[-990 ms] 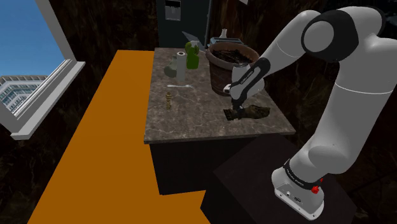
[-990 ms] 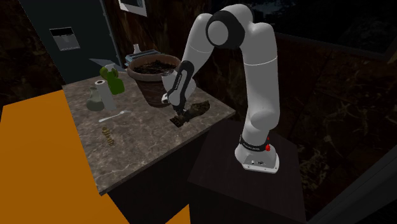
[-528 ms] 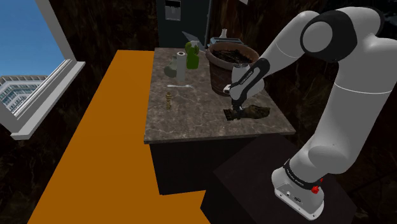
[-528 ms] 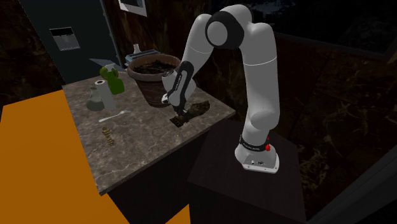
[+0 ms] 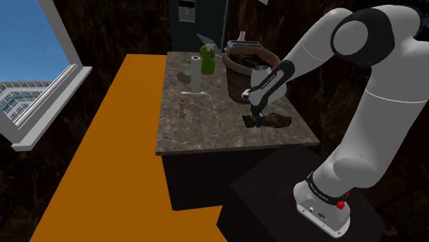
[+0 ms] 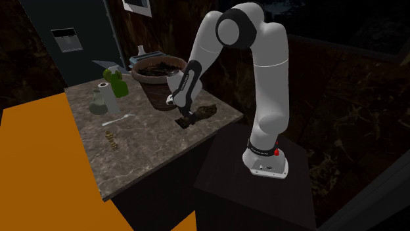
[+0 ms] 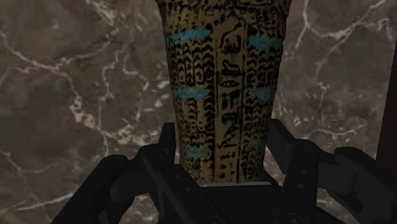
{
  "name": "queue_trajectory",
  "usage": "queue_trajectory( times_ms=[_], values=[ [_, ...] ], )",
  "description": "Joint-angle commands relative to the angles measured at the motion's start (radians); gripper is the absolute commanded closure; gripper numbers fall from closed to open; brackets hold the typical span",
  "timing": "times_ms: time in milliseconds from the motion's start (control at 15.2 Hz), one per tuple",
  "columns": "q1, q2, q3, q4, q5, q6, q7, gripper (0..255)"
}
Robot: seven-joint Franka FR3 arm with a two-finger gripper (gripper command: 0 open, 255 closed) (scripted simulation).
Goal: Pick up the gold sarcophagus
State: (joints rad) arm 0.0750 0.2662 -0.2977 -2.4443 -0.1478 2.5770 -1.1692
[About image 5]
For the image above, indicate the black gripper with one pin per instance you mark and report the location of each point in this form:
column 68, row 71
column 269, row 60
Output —
column 257, row 110

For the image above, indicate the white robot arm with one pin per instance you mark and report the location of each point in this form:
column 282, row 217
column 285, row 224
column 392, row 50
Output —
column 375, row 134

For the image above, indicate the dark brown lumpy object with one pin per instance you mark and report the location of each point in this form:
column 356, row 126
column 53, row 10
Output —
column 276, row 120

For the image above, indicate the brown plant pot with soil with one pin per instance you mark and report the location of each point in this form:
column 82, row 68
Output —
column 238, row 80

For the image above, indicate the silver toaster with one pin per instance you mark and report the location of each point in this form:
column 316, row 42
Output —
column 244, row 44

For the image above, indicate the green cactus figure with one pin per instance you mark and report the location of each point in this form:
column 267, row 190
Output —
column 207, row 63

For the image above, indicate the grey paper towel roll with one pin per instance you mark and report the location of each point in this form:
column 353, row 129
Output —
column 195, row 72

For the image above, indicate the small golden ribbed object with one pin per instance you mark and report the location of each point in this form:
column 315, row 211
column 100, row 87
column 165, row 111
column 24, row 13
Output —
column 182, row 109

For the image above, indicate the white vase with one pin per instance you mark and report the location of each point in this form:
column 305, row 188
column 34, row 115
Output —
column 241, row 36

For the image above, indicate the grey-green lumpy vase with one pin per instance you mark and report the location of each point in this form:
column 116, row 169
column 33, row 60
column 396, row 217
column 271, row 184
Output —
column 184, row 74

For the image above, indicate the dark robot stand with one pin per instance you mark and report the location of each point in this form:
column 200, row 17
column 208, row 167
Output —
column 268, row 194

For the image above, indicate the grey pointed blade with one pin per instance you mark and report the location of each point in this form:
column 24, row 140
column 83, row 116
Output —
column 209, row 41

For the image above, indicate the dark refrigerator with dispenser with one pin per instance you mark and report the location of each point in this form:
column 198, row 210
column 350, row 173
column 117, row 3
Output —
column 201, row 23

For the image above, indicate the white framed window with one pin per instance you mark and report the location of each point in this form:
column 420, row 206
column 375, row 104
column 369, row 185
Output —
column 40, row 100

